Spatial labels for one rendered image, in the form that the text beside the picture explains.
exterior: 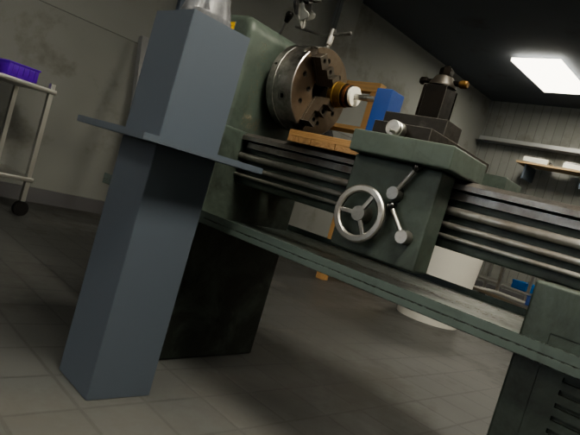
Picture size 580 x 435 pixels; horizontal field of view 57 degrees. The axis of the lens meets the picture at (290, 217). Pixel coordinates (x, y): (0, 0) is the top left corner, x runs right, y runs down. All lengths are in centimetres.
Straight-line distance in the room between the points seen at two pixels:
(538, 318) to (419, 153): 47
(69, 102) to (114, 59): 54
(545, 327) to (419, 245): 34
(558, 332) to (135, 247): 105
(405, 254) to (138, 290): 74
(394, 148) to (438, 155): 12
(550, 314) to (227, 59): 105
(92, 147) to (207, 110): 351
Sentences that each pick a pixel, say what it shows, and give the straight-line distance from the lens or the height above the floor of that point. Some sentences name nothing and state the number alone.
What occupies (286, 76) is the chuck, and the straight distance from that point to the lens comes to 191.
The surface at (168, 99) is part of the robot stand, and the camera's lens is 150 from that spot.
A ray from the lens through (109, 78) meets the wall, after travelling 504.
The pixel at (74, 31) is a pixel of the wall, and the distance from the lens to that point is 493.
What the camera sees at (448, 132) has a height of 99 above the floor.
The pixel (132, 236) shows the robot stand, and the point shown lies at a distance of 151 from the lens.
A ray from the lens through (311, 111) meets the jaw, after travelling 193.
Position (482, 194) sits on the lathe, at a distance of 144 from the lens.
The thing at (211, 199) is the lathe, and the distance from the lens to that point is 191.
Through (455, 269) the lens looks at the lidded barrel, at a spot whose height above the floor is 47.
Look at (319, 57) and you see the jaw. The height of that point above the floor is 117.
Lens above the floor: 72
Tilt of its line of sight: 3 degrees down
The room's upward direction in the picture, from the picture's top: 16 degrees clockwise
